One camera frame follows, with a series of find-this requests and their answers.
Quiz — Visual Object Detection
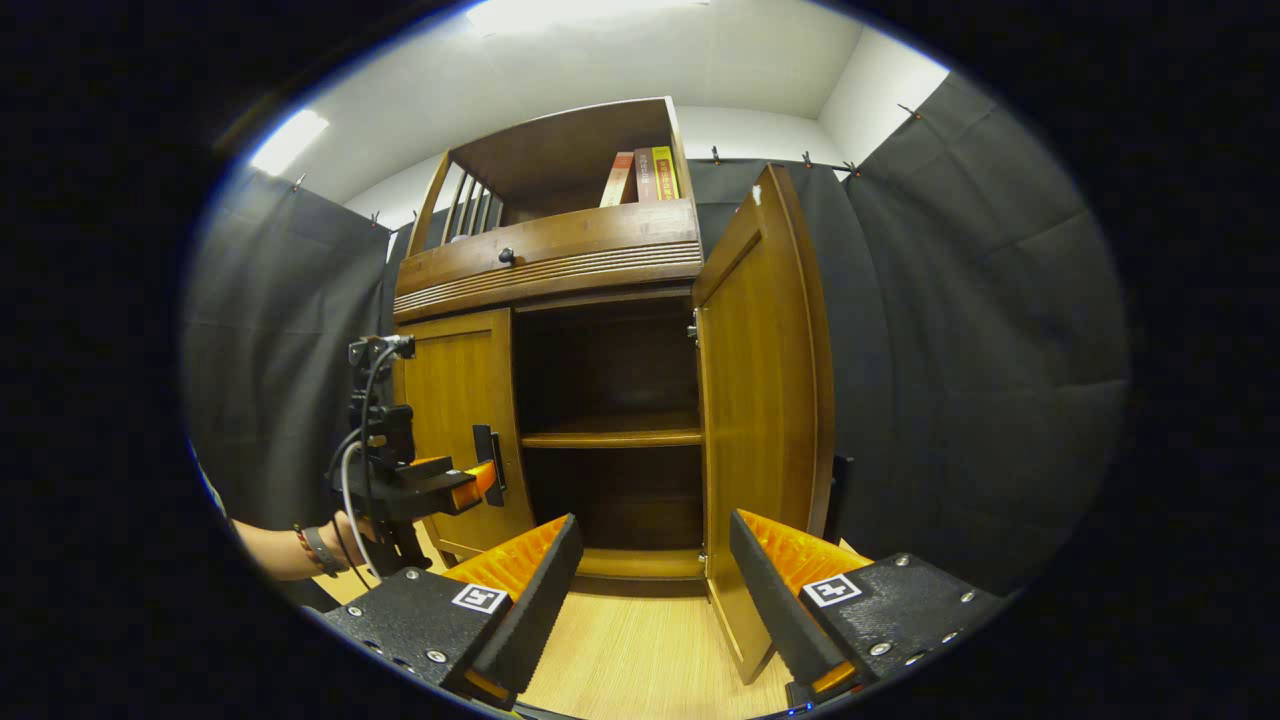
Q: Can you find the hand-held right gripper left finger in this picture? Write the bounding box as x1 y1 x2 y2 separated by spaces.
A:
322 513 584 711

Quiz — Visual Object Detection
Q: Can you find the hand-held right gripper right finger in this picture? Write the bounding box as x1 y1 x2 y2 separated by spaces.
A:
728 508 1011 706

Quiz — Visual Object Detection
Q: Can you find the wooden cabinet door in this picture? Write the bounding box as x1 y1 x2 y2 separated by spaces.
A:
692 163 853 686
393 308 538 561

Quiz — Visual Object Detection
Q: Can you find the wooden double-door shoe cabinet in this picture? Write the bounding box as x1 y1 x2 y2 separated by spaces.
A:
392 96 706 599

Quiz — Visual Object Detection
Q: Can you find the wooden inner cabinet shelf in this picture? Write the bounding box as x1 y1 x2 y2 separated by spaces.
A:
520 425 704 449

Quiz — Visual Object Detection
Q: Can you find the wooden cabinet drawer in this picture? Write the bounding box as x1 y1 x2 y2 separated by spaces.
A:
393 200 704 299

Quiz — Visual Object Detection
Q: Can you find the dark wristband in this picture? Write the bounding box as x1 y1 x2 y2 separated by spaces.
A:
293 523 349 578

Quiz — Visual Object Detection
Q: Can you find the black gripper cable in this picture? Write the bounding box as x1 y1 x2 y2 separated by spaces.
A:
330 340 401 581

